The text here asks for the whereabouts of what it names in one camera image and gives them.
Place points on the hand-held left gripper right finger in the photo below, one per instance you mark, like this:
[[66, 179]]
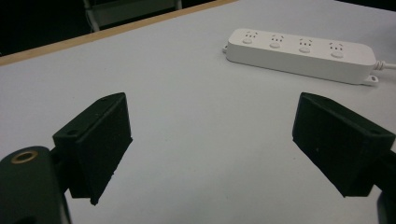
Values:
[[336, 143]]

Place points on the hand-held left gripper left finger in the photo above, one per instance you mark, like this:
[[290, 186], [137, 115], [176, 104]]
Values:
[[93, 146]]

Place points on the white power strip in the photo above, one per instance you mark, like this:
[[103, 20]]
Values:
[[299, 54]]

